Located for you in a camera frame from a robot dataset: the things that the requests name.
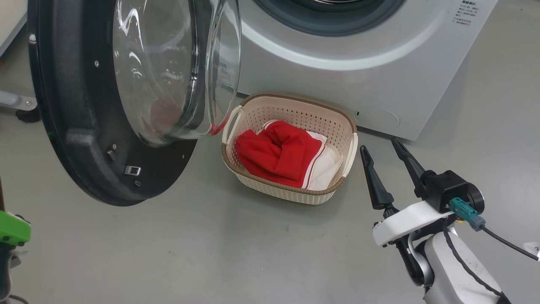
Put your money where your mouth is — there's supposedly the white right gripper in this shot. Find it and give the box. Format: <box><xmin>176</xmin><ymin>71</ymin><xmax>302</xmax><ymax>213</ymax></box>
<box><xmin>359</xmin><ymin>137</ymin><xmax>454</xmax><ymax>247</ymax></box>

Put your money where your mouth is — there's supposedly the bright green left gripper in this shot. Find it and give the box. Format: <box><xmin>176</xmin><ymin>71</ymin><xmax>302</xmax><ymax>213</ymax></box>
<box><xmin>0</xmin><ymin>210</ymin><xmax>32</xmax><ymax>247</ymax></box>

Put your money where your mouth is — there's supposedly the white garment with red trim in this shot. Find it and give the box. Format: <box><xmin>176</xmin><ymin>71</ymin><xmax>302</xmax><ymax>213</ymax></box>
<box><xmin>264</xmin><ymin>119</ymin><xmax>343</xmax><ymax>191</ymax></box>

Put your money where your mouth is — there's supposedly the round washing machine glass door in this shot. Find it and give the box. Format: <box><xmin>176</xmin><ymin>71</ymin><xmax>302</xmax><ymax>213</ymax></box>
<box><xmin>27</xmin><ymin>0</ymin><xmax>242</xmax><ymax>206</ymax></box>

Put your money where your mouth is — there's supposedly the cream perforated laundry basket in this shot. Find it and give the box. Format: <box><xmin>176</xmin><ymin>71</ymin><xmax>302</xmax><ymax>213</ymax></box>
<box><xmin>221</xmin><ymin>93</ymin><xmax>359</xmax><ymax>206</ymax></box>

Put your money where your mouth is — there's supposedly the white front-load washing machine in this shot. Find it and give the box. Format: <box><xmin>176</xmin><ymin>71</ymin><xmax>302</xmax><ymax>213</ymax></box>
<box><xmin>236</xmin><ymin>0</ymin><xmax>499</xmax><ymax>141</ymax></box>

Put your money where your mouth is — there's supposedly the grey metal leg with caster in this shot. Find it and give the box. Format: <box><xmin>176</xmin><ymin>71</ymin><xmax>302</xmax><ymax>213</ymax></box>
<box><xmin>0</xmin><ymin>90</ymin><xmax>41</xmax><ymax>123</ymax></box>

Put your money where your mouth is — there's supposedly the black cable with teal connector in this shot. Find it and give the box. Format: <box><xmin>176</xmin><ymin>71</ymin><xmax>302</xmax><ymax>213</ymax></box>
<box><xmin>448</xmin><ymin>197</ymin><xmax>540</xmax><ymax>262</ymax></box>

